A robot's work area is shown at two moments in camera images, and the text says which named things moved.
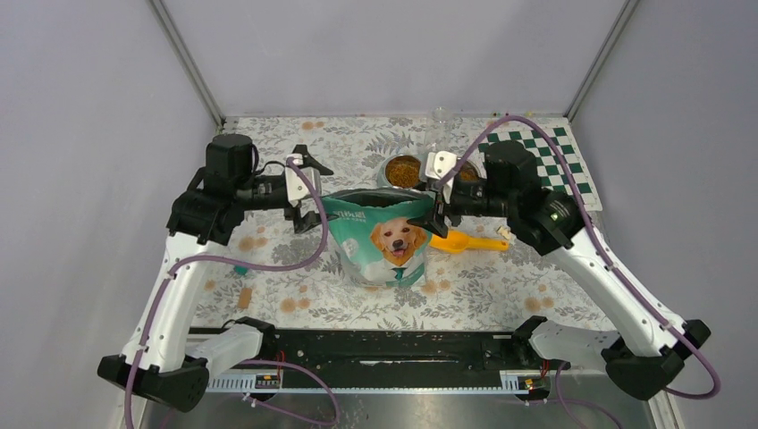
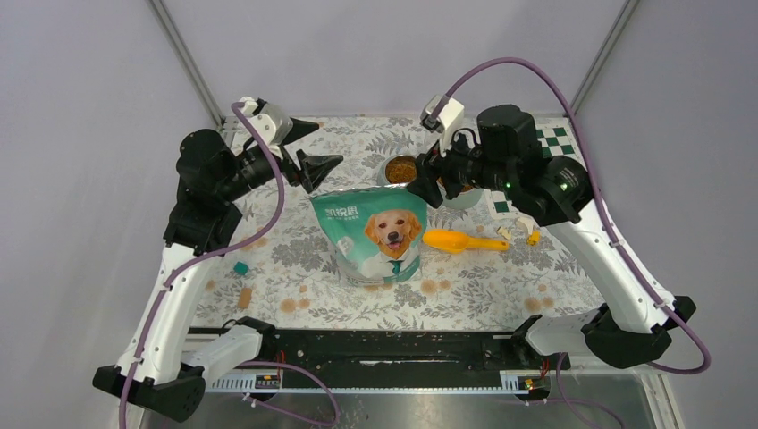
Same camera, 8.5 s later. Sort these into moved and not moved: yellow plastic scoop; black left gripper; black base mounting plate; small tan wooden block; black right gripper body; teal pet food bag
Moved: black right gripper body; black left gripper
Not moved: yellow plastic scoop; teal pet food bag; black base mounting plate; small tan wooden block
